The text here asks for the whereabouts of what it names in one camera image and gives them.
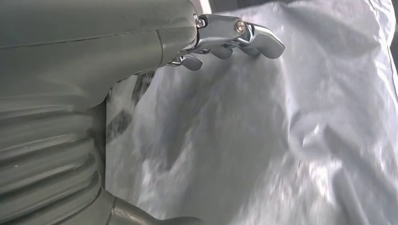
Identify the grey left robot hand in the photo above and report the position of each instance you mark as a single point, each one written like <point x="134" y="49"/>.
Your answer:
<point x="77" y="56"/>

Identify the grey courier bag package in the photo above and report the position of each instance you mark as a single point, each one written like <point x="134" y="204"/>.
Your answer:
<point x="248" y="124"/>

